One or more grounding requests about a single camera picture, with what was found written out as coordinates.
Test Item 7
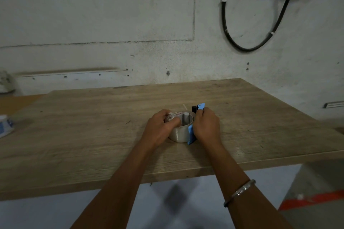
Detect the grey metal wall bracket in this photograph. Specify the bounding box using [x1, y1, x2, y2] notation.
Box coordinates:
[324, 101, 344, 109]

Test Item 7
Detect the person's left hand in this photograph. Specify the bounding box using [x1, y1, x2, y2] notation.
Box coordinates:
[142, 109, 181, 149]

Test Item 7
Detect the black coiled cable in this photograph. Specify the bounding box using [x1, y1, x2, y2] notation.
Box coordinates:
[221, 0, 327, 52]

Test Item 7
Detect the white crumpled cloth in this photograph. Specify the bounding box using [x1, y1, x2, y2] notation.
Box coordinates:
[0, 68, 16, 94]

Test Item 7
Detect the blue tape dispenser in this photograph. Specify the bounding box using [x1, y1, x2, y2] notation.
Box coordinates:
[187, 103, 206, 145]

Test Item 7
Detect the person's right forearm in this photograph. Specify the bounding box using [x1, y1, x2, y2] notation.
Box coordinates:
[199, 142, 294, 229]

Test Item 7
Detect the clear packing tape roll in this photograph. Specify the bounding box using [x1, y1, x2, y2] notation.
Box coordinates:
[164, 111, 194, 143]

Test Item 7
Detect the person's left forearm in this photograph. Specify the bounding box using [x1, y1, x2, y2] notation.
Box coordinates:
[70, 138, 168, 229]

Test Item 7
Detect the wooden table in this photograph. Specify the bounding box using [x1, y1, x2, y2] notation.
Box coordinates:
[0, 78, 344, 201]

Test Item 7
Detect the white and blue container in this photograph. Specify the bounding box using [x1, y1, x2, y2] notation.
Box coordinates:
[0, 115, 14, 138]

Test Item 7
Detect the silver metal bangle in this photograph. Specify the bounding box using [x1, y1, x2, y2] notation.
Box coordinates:
[223, 179, 256, 208]

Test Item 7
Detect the person's right hand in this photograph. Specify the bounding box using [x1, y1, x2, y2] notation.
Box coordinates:
[192, 107, 223, 148]

